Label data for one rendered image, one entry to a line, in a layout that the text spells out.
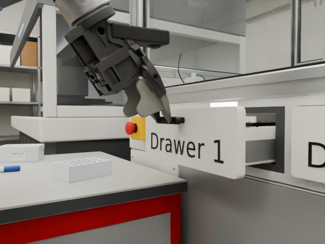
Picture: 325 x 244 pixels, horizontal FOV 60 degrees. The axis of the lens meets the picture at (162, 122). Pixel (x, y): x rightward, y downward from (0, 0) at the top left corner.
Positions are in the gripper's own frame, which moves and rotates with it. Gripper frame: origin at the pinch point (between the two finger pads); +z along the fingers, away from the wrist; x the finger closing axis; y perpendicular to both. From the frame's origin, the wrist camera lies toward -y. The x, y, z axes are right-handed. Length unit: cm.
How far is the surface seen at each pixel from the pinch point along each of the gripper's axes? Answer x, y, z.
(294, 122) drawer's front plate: 17.5, -9.8, 8.7
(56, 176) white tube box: -26.3, 19.9, 4.3
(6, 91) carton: -382, -10, -30
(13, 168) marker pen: -42.2, 26.5, -0.6
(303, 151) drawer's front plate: 19.2, -7.3, 12.2
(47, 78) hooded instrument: -80, -3, -16
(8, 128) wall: -419, 15, 13
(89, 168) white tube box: -22.9, 13.2, 6.9
